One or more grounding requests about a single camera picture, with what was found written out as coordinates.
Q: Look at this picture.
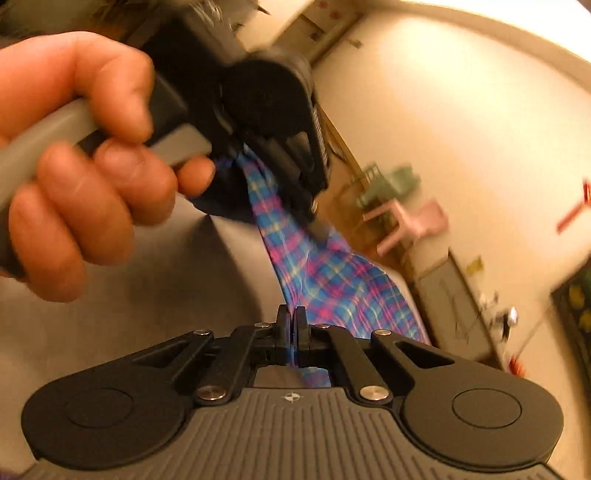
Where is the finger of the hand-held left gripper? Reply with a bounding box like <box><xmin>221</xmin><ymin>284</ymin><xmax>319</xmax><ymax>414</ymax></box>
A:
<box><xmin>240</xmin><ymin>129</ymin><xmax>332</xmax><ymax>241</ymax></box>

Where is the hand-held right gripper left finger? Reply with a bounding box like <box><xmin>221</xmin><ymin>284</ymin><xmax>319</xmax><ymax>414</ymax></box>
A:
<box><xmin>134</xmin><ymin>305</ymin><xmax>293</xmax><ymax>406</ymax></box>

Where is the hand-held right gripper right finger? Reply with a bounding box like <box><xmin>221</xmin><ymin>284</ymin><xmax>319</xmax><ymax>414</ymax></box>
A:
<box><xmin>295</xmin><ymin>305</ymin><xmax>455</xmax><ymax>407</ymax></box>

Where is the blue pink plaid shirt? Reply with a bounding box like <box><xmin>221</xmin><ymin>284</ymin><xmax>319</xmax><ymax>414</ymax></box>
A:
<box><xmin>189</xmin><ymin>143</ymin><xmax>432</xmax><ymax>386</ymax></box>

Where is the person's left hand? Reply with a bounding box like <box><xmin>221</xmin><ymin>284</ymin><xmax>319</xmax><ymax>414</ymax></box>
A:
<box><xmin>0</xmin><ymin>32</ymin><xmax>217</xmax><ymax>304</ymax></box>

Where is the wooden door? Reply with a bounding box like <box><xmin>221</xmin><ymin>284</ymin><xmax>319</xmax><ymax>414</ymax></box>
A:
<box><xmin>268</xmin><ymin>0</ymin><xmax>365</xmax><ymax>65</ymax></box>

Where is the green plastic chair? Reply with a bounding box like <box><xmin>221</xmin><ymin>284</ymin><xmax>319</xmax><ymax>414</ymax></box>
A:
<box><xmin>355</xmin><ymin>161</ymin><xmax>422</xmax><ymax>209</ymax></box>

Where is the pink plastic chair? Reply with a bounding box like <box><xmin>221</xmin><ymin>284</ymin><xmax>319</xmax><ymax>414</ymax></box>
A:
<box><xmin>362</xmin><ymin>198</ymin><xmax>450</xmax><ymax>259</ymax></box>

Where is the long grey television cabinet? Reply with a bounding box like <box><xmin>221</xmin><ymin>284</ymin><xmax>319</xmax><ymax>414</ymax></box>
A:
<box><xmin>406</xmin><ymin>249</ymin><xmax>509</xmax><ymax>365</ymax></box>

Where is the black pistol-grip device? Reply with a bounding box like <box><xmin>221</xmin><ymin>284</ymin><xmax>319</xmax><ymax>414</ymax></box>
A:
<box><xmin>500</xmin><ymin>306</ymin><xmax>520</xmax><ymax>341</ymax></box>

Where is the large red knot ornament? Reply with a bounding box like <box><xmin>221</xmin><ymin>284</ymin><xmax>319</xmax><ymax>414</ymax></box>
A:
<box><xmin>556</xmin><ymin>182</ymin><xmax>591</xmax><ymax>234</ymax></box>

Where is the wall television with patterned cover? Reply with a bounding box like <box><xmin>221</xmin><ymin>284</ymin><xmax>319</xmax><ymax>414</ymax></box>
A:
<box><xmin>551</xmin><ymin>272</ymin><xmax>591</xmax><ymax>363</ymax></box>

